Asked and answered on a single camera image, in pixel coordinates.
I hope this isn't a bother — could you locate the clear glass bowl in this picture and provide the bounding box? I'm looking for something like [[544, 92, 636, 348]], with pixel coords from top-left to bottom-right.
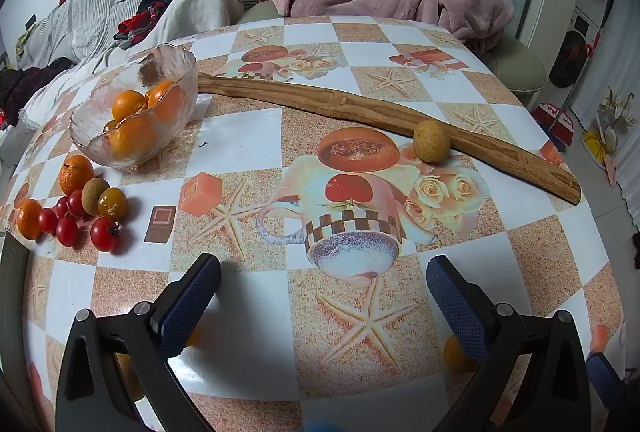
[[69, 43, 199, 169]]

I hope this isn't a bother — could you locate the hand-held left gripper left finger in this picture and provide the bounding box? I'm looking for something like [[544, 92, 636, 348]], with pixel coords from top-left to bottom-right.
[[55, 253, 222, 432]]

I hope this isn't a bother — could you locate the round tan longan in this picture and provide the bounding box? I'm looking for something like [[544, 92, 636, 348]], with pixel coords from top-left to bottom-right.
[[413, 120, 452, 163]]

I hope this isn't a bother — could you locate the bumpy tangerine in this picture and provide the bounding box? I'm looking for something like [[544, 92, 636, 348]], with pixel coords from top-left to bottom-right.
[[59, 154, 95, 196]]

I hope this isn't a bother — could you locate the dark purple cloth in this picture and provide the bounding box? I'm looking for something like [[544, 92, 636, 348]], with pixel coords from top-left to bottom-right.
[[0, 57, 71, 118]]

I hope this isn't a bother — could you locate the red dustpan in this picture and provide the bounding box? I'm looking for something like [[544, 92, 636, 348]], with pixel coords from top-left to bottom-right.
[[532, 104, 576, 153]]

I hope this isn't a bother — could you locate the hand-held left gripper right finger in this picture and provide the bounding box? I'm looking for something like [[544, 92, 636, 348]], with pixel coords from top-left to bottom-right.
[[426, 254, 593, 432]]

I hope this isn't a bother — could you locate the yellow-brown tomato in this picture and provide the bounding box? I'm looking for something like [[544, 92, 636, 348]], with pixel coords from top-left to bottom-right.
[[97, 187, 128, 220]]

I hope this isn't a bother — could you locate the smooth small orange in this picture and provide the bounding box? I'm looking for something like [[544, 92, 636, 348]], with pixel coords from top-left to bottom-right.
[[444, 334, 478, 374], [16, 198, 43, 241]]

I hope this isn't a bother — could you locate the red clothing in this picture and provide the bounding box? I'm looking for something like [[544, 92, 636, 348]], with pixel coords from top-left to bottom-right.
[[114, 9, 163, 48]]

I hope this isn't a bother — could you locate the green armchair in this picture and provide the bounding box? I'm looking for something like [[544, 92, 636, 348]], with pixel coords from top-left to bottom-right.
[[235, 0, 548, 95]]

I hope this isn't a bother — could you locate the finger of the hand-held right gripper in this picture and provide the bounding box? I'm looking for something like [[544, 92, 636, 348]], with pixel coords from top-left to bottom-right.
[[586, 352, 627, 413]]

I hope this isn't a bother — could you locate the pile of slippers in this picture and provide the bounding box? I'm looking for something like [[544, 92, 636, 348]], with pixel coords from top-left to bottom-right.
[[582, 87, 640, 185]]

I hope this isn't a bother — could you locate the white appliance with round door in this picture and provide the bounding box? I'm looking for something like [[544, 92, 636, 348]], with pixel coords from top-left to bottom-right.
[[547, 0, 621, 90]]

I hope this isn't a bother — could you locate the orange in glass bowl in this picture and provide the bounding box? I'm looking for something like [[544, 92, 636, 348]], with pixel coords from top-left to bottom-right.
[[147, 80, 187, 123], [111, 90, 148, 121], [109, 116, 157, 159]]

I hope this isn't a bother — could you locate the printed checkered tablecloth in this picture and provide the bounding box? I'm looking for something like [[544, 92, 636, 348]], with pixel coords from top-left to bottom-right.
[[0, 14, 623, 432]]

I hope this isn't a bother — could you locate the white blanket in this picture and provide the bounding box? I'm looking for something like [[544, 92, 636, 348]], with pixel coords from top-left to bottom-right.
[[20, 0, 253, 128]]

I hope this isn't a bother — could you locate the long wooden stick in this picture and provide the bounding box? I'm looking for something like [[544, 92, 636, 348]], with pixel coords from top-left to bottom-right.
[[197, 73, 582, 206]]

